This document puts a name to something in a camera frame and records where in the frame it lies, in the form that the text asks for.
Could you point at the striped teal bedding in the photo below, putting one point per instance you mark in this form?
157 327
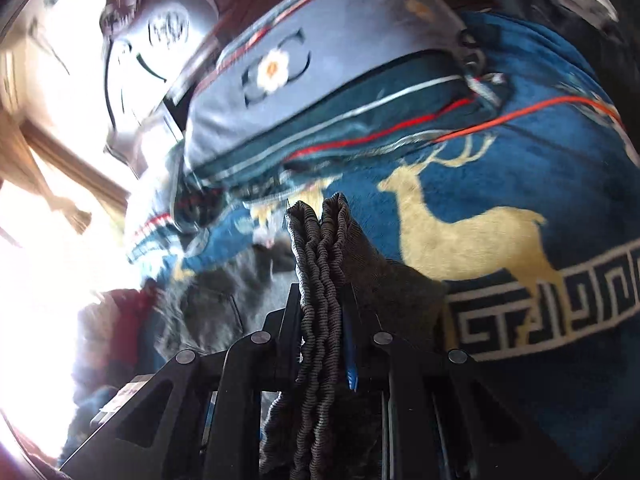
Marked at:
165 230

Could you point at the grey and teal striped pillow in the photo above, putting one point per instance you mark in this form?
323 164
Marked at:
350 60

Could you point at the white pillow with black lines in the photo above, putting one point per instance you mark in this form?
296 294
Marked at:
135 85

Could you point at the red cloth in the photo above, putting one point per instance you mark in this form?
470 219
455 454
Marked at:
120 320

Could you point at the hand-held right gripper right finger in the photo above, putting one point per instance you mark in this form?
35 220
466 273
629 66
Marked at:
350 360

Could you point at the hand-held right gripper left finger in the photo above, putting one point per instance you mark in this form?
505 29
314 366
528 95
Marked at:
287 320

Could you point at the wooden window frame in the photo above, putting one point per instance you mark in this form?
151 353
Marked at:
65 160

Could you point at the blue deer-print blanket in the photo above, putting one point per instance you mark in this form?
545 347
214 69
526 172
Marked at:
500 160

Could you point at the grey denim pants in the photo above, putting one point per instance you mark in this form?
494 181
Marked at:
320 260

